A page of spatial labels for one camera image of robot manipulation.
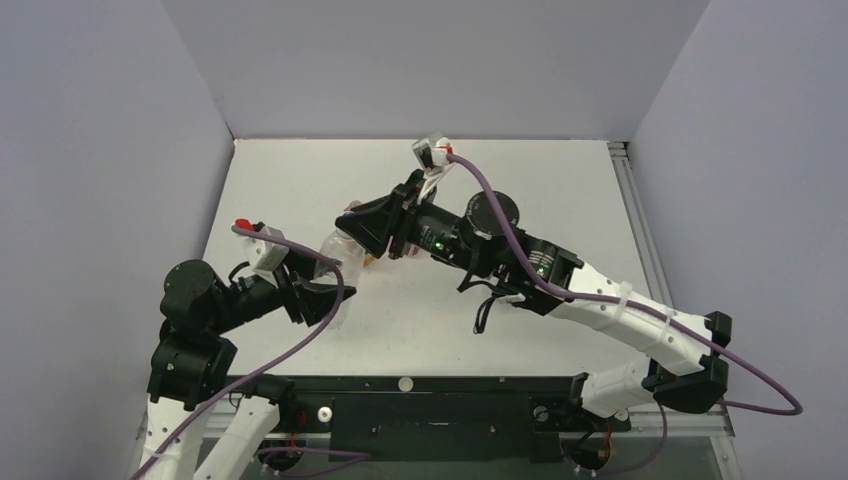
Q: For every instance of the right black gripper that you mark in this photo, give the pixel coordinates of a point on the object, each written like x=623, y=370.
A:
x=403, y=217

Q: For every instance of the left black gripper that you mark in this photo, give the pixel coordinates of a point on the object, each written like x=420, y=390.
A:
x=314, y=299

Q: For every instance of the orange blue label bottle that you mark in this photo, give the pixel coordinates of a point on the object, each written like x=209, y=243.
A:
x=368, y=259

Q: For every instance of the clear bottle blue cap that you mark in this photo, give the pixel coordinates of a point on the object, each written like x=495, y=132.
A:
x=347, y=255

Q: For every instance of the white bottle cap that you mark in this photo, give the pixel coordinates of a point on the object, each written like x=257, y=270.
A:
x=405, y=384

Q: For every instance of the gold red label bottle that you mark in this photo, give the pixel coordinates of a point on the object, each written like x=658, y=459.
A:
x=414, y=252

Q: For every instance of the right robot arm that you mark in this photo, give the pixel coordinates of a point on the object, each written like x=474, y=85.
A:
x=680, y=365

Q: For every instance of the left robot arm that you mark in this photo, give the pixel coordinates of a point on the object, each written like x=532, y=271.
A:
x=202, y=424

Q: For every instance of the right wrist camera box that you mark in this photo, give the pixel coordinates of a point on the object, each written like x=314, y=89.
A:
x=431, y=153

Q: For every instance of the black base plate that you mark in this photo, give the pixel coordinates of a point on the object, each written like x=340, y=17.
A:
x=442, y=419

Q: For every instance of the aluminium rail frame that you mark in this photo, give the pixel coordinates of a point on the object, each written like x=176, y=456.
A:
x=409, y=318

